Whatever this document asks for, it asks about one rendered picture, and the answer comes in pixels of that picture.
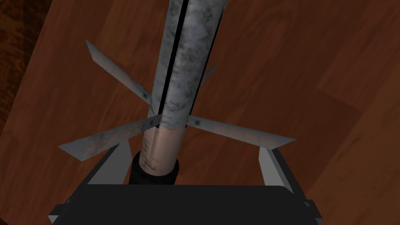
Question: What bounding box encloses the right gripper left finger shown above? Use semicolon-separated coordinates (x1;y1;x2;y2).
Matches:
82;139;133;186

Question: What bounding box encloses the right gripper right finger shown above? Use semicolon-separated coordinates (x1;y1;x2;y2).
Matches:
258;146;301;195

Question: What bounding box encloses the grey marbled pole with fins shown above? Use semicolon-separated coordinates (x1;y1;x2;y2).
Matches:
57;0;296;185

